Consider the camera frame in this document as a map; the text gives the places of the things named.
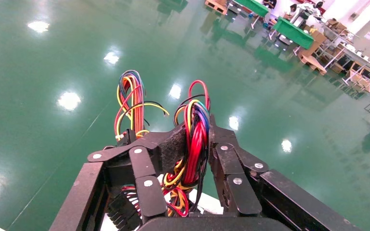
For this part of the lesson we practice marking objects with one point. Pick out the green cloth covered table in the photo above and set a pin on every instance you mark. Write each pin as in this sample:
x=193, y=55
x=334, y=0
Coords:
x=253, y=5
x=293, y=32

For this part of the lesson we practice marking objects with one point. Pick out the metal storage shelf rack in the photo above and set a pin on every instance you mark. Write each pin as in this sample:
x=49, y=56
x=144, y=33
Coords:
x=351, y=60

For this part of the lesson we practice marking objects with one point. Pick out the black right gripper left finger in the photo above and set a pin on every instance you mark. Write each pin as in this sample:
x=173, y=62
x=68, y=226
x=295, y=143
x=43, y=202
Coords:
x=118, y=156

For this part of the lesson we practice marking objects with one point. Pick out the person in white clothes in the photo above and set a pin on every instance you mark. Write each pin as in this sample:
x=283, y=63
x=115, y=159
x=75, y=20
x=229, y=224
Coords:
x=306, y=9

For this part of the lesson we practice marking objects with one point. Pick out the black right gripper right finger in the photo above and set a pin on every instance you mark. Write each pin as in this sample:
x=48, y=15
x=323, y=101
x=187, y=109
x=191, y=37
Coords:
x=236, y=178

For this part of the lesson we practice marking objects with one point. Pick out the brown cardboard boxes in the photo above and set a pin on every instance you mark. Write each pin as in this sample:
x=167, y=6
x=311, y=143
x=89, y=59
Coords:
x=312, y=54

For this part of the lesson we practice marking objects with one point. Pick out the seated person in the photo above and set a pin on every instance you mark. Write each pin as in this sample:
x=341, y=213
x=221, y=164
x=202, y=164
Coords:
x=269, y=3

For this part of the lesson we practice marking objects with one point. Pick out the wooden pallet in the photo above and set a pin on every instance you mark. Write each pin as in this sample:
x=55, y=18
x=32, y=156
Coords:
x=216, y=5

